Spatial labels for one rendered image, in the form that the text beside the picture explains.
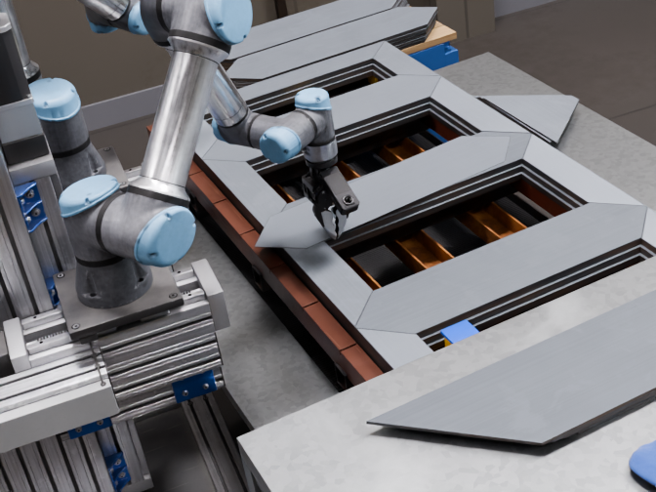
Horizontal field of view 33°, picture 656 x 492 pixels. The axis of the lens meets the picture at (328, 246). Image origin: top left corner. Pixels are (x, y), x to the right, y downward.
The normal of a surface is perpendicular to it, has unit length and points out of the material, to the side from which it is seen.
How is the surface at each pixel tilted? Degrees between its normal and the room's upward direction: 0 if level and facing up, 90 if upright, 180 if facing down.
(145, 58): 90
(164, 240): 96
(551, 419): 0
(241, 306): 0
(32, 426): 90
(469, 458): 0
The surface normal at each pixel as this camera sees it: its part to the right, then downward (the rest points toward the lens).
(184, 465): -0.13, -0.83
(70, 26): 0.34, 0.48
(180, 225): 0.78, 0.34
